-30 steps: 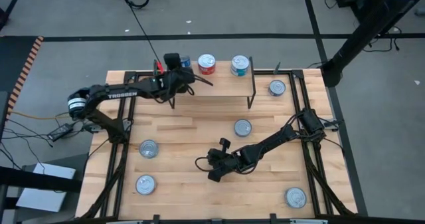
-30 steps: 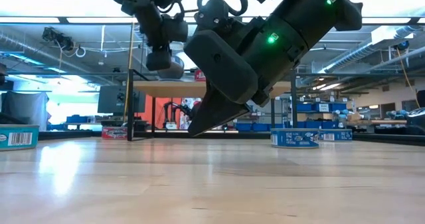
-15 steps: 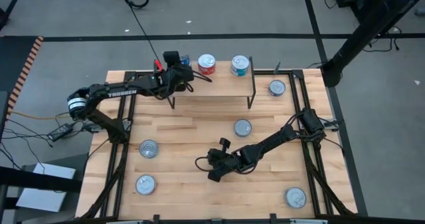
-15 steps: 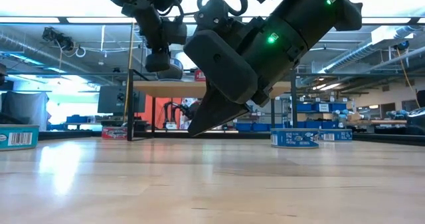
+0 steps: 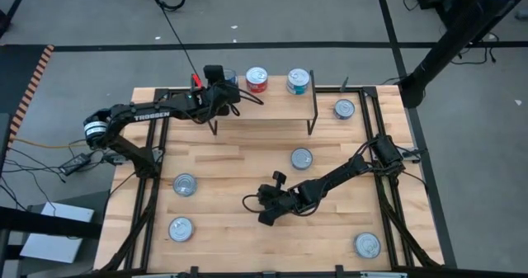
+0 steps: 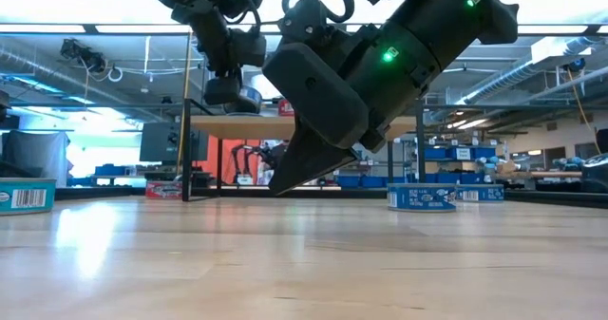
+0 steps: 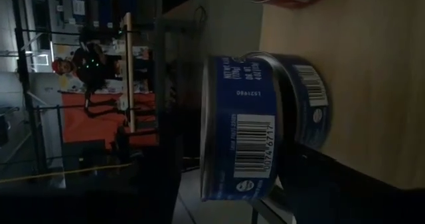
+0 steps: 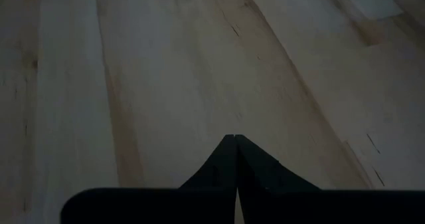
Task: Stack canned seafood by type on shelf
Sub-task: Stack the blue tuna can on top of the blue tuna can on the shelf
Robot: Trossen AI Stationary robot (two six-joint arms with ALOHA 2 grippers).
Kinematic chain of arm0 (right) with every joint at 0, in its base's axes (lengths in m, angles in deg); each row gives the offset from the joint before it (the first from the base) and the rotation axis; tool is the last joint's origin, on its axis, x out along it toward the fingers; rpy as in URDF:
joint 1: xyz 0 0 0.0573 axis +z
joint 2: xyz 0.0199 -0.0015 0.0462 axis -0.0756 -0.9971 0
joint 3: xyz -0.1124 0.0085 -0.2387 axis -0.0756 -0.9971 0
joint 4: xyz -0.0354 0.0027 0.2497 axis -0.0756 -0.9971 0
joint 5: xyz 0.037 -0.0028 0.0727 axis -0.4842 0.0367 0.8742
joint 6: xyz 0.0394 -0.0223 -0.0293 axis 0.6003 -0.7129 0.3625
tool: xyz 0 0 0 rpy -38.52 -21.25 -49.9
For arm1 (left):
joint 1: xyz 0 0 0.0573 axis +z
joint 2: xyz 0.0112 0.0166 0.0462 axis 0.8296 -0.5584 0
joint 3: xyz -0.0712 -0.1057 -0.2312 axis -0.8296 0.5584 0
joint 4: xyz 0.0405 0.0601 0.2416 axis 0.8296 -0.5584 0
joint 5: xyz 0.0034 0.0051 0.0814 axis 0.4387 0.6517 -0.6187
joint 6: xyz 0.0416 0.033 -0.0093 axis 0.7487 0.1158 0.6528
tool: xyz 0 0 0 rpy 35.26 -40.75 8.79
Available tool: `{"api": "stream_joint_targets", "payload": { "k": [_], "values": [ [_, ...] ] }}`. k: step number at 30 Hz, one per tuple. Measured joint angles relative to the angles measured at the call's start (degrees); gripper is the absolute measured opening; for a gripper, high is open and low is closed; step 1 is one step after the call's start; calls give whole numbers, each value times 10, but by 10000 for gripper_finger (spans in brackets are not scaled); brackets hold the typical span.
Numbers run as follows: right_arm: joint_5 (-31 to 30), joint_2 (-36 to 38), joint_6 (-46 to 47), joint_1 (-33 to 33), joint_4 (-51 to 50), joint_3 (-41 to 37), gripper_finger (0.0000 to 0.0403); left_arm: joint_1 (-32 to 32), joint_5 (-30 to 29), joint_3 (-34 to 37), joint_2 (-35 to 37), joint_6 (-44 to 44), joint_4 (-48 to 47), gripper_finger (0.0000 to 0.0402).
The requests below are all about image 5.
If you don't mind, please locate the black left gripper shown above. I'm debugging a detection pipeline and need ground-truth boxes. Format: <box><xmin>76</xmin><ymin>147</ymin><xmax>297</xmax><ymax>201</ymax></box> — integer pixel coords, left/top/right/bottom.
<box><xmin>201</xmin><ymin>65</ymin><xmax>243</xmax><ymax>117</ymax></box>

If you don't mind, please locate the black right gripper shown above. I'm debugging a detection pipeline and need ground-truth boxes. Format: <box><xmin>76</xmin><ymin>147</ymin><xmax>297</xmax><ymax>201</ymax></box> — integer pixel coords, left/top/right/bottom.
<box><xmin>257</xmin><ymin>170</ymin><xmax>300</xmax><ymax>226</ymax></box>

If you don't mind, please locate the wooden shelf with black legs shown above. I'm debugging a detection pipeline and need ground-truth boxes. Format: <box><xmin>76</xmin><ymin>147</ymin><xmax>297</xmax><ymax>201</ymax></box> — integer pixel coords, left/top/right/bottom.
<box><xmin>205</xmin><ymin>69</ymin><xmax>319</xmax><ymax>137</ymax></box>

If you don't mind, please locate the round seafood can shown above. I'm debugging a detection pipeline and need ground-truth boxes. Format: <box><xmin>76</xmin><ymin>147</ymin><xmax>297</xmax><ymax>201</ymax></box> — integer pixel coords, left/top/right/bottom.
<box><xmin>167</xmin><ymin>216</ymin><xmax>196</xmax><ymax>243</ymax></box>

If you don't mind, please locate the black power adapter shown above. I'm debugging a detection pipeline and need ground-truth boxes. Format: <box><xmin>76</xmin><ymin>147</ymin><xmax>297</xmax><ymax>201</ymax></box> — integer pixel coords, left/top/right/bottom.
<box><xmin>59</xmin><ymin>153</ymin><xmax>92</xmax><ymax>177</ymax></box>

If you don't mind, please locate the black mat with striped edge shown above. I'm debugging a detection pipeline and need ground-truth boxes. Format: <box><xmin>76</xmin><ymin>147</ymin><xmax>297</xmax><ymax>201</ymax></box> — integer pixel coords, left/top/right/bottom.
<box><xmin>0</xmin><ymin>44</ymin><xmax>55</xmax><ymax>147</ymax></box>

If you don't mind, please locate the black floor beam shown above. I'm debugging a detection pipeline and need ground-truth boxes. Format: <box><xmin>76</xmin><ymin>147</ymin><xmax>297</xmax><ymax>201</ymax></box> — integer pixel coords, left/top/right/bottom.
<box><xmin>0</xmin><ymin>205</ymin><xmax>103</xmax><ymax>240</ymax></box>

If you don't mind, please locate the white flat board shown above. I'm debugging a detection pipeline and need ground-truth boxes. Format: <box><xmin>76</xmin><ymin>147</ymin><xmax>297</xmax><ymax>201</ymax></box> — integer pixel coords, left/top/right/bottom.
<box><xmin>19</xmin><ymin>202</ymin><xmax>95</xmax><ymax>265</ymax></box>

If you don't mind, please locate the black tower with round display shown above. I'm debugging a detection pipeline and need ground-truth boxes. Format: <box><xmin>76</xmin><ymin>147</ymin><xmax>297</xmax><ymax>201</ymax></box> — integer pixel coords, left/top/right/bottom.
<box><xmin>398</xmin><ymin>0</ymin><xmax>528</xmax><ymax>109</ymax></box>

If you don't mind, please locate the black looped gripper cable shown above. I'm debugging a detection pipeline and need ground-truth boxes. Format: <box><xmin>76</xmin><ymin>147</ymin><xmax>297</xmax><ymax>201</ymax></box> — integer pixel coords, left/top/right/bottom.
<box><xmin>229</xmin><ymin>87</ymin><xmax>266</xmax><ymax>117</ymax></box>
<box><xmin>241</xmin><ymin>193</ymin><xmax>269</xmax><ymax>214</ymax></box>

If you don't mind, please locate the black floor cable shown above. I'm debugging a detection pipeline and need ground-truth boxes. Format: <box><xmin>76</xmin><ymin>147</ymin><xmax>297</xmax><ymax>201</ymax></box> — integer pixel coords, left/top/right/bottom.
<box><xmin>152</xmin><ymin>0</ymin><xmax>204</xmax><ymax>87</ymax></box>

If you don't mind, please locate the yellow floor cable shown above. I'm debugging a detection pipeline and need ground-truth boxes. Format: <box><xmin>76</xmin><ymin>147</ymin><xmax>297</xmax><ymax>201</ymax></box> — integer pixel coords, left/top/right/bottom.
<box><xmin>12</xmin><ymin>136</ymin><xmax>90</xmax><ymax>150</ymax></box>

